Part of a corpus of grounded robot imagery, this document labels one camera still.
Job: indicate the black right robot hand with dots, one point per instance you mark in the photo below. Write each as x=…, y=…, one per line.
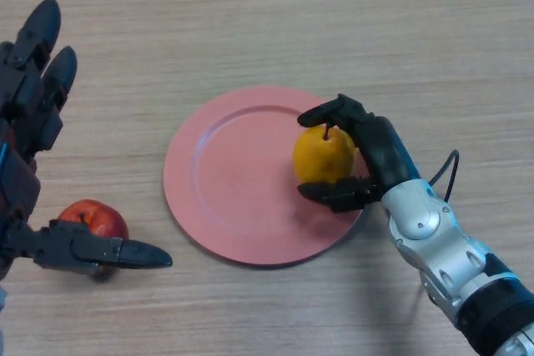
x=386, y=151

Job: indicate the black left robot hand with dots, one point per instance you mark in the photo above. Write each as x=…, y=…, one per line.
x=25, y=101

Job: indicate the yellow pear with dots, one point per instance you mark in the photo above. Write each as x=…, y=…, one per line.
x=321, y=156

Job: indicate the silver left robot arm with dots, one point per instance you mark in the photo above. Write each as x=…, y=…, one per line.
x=1, y=310

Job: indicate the pink round plate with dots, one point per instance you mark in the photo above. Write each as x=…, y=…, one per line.
x=242, y=189

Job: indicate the red apple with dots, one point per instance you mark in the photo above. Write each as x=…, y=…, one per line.
x=100, y=216

